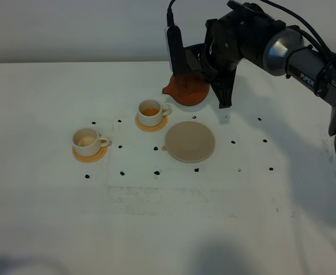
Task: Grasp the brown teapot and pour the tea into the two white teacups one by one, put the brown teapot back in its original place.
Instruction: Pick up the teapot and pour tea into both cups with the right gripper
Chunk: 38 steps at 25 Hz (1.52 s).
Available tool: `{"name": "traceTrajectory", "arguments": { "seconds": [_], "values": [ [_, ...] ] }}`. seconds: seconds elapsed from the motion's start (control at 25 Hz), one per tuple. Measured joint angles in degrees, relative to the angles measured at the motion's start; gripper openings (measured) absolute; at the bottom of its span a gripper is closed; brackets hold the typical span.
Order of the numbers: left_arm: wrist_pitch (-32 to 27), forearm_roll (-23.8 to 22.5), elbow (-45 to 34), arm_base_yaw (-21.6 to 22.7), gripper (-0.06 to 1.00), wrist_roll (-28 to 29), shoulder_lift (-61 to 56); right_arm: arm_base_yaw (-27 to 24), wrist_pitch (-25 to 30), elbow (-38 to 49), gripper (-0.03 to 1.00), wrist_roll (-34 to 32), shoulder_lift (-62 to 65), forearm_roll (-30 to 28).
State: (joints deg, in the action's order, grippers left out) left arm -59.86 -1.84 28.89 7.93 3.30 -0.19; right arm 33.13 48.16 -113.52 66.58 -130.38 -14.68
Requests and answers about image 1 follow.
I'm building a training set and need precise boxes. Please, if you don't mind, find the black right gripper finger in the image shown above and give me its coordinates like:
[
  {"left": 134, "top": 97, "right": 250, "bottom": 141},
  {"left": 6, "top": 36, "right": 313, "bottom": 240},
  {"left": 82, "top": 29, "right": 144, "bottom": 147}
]
[{"left": 210, "top": 71, "right": 236, "bottom": 108}]

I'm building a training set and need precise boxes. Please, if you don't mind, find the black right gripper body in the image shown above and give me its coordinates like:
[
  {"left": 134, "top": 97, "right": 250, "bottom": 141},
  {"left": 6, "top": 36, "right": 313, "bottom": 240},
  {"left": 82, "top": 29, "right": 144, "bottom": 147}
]
[{"left": 204, "top": 1, "right": 284, "bottom": 86}]

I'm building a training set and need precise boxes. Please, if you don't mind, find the brown clay teapot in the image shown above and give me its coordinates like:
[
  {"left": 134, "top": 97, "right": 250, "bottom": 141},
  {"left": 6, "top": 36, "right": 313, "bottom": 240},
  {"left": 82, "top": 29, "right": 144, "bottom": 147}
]
[{"left": 162, "top": 73, "right": 210, "bottom": 107}]

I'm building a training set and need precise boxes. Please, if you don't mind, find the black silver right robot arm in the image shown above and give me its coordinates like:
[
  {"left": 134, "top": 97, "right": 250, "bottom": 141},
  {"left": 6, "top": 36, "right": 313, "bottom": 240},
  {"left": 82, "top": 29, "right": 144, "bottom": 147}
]
[{"left": 201, "top": 1, "right": 336, "bottom": 136}]

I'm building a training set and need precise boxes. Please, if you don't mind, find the beige round teapot saucer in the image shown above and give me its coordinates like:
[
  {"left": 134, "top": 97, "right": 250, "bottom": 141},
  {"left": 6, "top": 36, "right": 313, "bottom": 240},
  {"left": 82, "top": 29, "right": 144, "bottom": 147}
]
[{"left": 165, "top": 121, "right": 216, "bottom": 163}]

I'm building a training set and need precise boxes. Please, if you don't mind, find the white teacup with tea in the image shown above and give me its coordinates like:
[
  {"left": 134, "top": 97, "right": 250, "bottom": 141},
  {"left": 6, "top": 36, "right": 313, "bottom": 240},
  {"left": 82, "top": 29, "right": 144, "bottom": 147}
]
[{"left": 137, "top": 99, "right": 171, "bottom": 127}]

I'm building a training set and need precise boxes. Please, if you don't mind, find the orange coaster under back cup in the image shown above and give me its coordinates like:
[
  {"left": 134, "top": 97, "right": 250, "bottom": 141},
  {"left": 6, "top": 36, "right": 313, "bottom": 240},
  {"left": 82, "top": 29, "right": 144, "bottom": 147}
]
[{"left": 135, "top": 115, "right": 168, "bottom": 132}]

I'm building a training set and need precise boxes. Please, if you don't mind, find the orange coaster under cup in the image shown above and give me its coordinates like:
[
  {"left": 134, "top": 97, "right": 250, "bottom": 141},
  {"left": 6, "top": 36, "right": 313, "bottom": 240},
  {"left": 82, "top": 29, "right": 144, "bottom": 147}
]
[
  {"left": 135, "top": 115, "right": 168, "bottom": 132},
  {"left": 72, "top": 147, "right": 108, "bottom": 163}
]

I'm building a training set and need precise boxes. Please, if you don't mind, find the orange coaster under front cup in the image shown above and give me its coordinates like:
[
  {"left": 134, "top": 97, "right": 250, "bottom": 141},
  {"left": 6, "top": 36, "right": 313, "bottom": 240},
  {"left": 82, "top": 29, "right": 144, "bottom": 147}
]
[{"left": 72, "top": 147, "right": 108, "bottom": 163}]

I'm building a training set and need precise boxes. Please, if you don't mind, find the white empty teacup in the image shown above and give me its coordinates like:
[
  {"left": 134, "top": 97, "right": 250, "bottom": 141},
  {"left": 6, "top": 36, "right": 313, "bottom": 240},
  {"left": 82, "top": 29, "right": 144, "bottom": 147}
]
[{"left": 72, "top": 127, "right": 111, "bottom": 157}]

